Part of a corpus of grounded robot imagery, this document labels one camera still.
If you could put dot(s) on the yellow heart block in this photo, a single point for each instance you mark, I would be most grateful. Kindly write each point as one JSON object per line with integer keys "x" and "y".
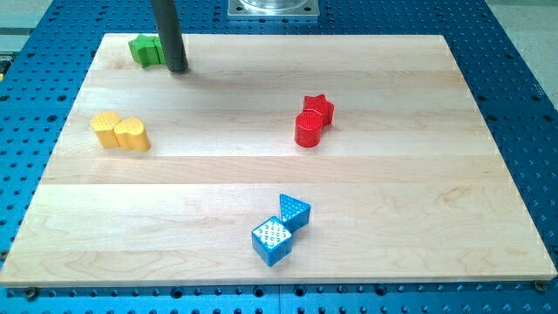
{"x": 131, "y": 135}

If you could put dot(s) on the red cylinder block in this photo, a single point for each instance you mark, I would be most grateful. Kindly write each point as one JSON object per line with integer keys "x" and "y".
{"x": 308, "y": 129}

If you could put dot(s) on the blue triangle block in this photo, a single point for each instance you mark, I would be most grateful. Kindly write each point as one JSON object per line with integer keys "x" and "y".
{"x": 295, "y": 214}

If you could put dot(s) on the red star block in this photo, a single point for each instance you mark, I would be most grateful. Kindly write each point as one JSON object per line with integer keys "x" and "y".
{"x": 320, "y": 105}

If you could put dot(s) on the blue cube block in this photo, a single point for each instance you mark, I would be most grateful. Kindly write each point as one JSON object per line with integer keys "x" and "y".
{"x": 272, "y": 241}

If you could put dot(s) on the light wooden board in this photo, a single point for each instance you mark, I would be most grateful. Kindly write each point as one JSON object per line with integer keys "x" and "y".
{"x": 406, "y": 184}

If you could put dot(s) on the green block behind rod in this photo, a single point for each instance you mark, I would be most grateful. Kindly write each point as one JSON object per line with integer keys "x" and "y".
{"x": 160, "y": 52}

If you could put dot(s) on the green star block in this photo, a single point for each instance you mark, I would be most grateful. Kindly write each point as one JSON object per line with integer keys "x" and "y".
{"x": 144, "y": 50}

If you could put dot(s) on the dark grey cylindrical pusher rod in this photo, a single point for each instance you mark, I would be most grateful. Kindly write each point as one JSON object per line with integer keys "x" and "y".
{"x": 168, "y": 26}

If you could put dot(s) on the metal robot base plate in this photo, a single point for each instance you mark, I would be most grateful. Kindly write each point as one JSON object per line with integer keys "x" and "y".
{"x": 273, "y": 8}

